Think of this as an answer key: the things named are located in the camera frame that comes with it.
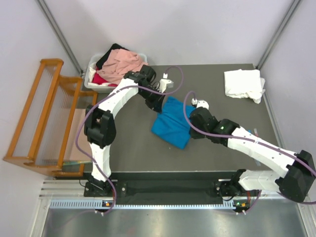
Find red t shirt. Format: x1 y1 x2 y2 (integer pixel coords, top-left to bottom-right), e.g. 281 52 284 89
92 74 117 87

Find black t shirt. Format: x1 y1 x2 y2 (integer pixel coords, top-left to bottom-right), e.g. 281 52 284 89
96 43 126 70

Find white plastic laundry bin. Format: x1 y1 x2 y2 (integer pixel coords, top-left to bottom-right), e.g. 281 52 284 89
84 49 148 93

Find wooden drying rack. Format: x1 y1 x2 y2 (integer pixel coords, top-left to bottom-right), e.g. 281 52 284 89
3 59 98 177

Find pink t shirt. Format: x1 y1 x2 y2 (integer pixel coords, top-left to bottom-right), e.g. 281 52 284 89
96 49 149 85

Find folded white t shirts stack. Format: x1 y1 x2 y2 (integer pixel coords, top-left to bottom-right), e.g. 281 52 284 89
224 69 266 104

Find blue t shirt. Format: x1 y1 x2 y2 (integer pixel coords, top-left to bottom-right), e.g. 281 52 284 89
151 96 195 149

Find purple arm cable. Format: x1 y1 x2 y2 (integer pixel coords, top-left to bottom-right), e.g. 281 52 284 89
183 91 316 214
75 65 185 213

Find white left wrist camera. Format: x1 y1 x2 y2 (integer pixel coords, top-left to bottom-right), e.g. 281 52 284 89
158 73 174 93

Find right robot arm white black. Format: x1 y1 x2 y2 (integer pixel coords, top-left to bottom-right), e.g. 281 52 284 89
189 107 316 203

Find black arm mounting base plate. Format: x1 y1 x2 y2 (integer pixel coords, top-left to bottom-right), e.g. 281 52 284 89
83 172 262 198

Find white slotted cable duct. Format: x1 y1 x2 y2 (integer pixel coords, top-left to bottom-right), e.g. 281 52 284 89
50 199 236 210

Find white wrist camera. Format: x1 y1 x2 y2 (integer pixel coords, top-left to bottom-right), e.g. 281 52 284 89
191 98 209 110
158 73 174 93

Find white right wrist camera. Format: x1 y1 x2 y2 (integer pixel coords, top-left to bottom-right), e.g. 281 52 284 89
191 98 209 110

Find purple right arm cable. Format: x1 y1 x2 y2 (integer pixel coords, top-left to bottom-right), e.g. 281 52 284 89
183 91 316 214

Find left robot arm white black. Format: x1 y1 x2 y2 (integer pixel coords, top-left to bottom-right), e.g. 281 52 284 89
83 65 173 197

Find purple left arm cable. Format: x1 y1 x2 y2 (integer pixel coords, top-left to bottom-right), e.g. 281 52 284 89
75 65 185 213

